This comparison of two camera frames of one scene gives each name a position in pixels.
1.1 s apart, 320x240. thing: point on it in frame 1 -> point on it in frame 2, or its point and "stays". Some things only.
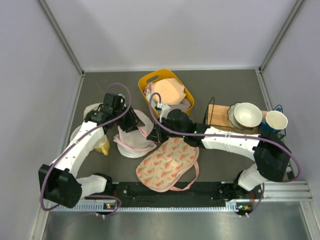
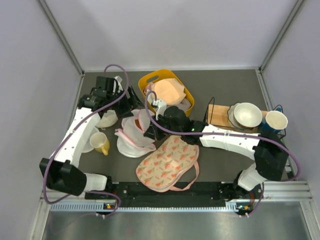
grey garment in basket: (184, 105) stays
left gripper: (133, 122) -> (130, 103)
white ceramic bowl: (247, 115) stays
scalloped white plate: (231, 116) stays
